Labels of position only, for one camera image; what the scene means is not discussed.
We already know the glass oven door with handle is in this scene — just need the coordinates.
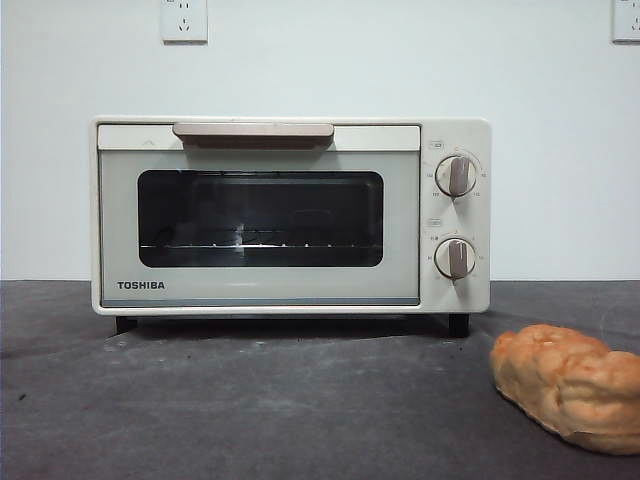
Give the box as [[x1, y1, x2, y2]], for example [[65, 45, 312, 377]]
[[97, 122, 422, 307]]

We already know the golden brown bread loaf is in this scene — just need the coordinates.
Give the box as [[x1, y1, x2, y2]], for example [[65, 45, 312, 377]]
[[488, 323, 640, 442]]

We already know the cream round oven knob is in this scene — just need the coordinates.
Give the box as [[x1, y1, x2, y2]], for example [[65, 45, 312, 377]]
[[433, 237, 478, 281], [433, 154, 479, 198]]

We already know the cream Toshiba toaster oven body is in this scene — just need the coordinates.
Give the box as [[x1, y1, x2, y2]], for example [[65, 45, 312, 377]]
[[90, 116, 494, 337]]

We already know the metal wire oven rack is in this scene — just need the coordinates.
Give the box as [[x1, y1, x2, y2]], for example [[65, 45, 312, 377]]
[[139, 241, 384, 251]]

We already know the white wall socket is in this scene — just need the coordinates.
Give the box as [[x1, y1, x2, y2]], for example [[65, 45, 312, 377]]
[[611, 0, 640, 44], [160, 0, 209, 44]]

